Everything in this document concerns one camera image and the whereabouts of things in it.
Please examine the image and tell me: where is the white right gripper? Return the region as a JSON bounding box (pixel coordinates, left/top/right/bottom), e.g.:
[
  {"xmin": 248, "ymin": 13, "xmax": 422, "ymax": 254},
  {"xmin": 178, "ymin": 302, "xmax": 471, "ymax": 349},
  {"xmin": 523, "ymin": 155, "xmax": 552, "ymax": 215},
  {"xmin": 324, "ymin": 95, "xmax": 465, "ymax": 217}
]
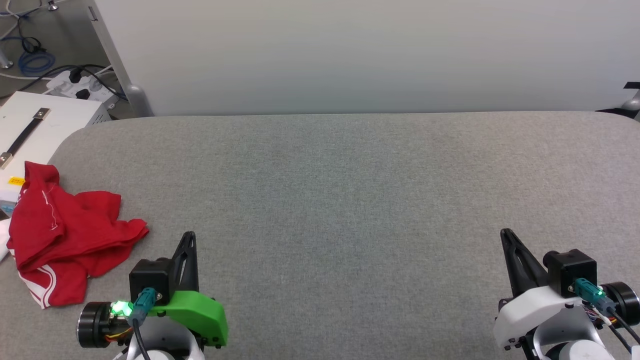
[{"xmin": 492, "ymin": 228, "xmax": 601, "ymax": 352}]

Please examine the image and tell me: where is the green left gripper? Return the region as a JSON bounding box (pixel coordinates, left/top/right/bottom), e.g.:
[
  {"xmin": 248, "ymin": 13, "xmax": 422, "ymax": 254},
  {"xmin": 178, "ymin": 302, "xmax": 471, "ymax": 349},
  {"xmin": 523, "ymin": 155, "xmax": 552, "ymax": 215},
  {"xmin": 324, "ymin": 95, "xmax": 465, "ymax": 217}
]
[{"xmin": 147, "ymin": 231, "xmax": 229, "ymax": 348}]

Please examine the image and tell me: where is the red sports jersey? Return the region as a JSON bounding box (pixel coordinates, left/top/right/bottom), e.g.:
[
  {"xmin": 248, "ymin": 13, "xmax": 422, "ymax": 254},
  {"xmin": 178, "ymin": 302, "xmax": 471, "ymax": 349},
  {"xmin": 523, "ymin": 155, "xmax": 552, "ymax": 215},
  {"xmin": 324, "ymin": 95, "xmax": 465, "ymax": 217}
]
[{"xmin": 6, "ymin": 161, "xmax": 150, "ymax": 309}]

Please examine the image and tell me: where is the grey fabric sofa cushion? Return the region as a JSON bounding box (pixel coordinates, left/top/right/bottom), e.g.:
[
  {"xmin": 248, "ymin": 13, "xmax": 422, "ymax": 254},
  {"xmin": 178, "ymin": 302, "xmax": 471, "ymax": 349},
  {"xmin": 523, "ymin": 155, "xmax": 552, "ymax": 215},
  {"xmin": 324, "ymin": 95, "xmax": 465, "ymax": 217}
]
[{"xmin": 0, "ymin": 111, "xmax": 640, "ymax": 360}]

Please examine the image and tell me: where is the white cloth piece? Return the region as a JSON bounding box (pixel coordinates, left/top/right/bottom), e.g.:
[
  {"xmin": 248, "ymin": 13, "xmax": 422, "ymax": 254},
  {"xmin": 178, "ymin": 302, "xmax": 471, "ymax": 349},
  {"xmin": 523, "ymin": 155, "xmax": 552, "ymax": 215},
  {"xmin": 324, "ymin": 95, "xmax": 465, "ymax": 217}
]
[{"xmin": 0, "ymin": 217, "xmax": 13, "ymax": 262}]

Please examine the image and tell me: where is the white equipment box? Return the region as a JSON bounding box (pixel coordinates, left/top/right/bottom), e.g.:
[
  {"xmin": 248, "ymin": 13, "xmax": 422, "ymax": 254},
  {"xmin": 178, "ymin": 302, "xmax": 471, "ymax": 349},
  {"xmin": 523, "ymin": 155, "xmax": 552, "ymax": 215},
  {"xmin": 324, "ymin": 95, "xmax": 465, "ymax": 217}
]
[{"xmin": 0, "ymin": 91, "xmax": 112, "ymax": 221}]

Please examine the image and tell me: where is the white power strip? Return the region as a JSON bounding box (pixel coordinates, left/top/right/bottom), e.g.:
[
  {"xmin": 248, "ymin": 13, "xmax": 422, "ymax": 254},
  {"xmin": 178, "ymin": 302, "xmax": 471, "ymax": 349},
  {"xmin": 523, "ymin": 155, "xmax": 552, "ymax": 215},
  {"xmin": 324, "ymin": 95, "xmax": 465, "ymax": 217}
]
[{"xmin": 46, "ymin": 70, "xmax": 121, "ymax": 103}]

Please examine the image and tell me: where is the grey metal table leg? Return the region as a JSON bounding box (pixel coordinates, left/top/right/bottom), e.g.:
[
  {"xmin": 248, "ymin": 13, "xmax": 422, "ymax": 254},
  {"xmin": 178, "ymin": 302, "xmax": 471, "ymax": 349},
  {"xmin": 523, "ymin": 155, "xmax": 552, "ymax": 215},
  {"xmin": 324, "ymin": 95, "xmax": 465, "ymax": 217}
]
[{"xmin": 87, "ymin": 0, "xmax": 153, "ymax": 118}]

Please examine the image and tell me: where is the teal left camera connector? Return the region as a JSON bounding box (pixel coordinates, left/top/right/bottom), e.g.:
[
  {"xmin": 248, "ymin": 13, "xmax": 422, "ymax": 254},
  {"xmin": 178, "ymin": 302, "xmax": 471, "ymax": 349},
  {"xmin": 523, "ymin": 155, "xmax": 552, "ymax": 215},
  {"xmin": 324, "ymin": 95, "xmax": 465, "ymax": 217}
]
[{"xmin": 131, "ymin": 287, "xmax": 161, "ymax": 326}]

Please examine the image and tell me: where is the teal camera connector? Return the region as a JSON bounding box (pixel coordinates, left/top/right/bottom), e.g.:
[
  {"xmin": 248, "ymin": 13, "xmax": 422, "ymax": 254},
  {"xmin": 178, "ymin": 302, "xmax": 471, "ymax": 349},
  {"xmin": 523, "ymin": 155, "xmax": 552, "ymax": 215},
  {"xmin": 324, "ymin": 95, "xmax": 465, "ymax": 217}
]
[
  {"xmin": 572, "ymin": 277, "xmax": 617, "ymax": 317},
  {"xmin": 131, "ymin": 287, "xmax": 161, "ymax": 326}
]

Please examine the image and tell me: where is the teal right camera connector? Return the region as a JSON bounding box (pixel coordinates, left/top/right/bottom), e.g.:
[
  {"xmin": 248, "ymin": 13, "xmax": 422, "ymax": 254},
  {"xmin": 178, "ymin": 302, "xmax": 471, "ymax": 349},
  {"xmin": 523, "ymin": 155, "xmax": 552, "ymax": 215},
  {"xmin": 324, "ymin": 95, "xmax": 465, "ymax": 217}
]
[{"xmin": 572, "ymin": 277, "xmax": 617, "ymax": 317}]

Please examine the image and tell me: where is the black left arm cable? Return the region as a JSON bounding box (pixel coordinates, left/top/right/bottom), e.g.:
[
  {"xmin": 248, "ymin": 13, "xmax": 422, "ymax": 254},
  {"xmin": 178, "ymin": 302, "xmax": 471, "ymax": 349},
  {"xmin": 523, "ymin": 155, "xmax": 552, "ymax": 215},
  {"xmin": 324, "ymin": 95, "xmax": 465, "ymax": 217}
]
[{"xmin": 131, "ymin": 320, "xmax": 151, "ymax": 360}]

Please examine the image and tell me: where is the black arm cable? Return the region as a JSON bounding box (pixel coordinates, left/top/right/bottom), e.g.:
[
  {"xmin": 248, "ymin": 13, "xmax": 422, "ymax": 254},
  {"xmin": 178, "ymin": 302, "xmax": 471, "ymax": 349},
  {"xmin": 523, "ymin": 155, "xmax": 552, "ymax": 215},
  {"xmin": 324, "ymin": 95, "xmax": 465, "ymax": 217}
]
[
  {"xmin": 602, "ymin": 307, "xmax": 640, "ymax": 353},
  {"xmin": 131, "ymin": 320, "xmax": 151, "ymax": 360}
]

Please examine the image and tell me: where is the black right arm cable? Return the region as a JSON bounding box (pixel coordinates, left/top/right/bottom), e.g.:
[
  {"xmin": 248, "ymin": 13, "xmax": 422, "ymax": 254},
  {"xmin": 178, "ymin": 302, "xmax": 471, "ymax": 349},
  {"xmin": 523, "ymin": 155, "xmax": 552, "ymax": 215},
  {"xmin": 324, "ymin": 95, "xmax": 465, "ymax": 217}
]
[{"xmin": 602, "ymin": 307, "xmax": 640, "ymax": 353}]

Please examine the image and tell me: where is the black strap handle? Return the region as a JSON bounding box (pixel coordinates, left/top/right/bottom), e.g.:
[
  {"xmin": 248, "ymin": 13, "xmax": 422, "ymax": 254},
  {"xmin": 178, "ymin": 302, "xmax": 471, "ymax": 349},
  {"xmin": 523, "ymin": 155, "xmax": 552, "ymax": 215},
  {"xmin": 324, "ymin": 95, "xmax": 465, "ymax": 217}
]
[{"xmin": 0, "ymin": 107, "xmax": 52, "ymax": 169}]

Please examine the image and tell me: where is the blue coiled cable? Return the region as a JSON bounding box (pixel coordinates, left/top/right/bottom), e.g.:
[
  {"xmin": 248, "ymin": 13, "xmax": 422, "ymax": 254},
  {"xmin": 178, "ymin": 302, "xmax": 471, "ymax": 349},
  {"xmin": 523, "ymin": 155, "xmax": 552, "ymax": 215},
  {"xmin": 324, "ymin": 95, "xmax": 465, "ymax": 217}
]
[{"xmin": 18, "ymin": 50, "xmax": 56, "ymax": 77}]

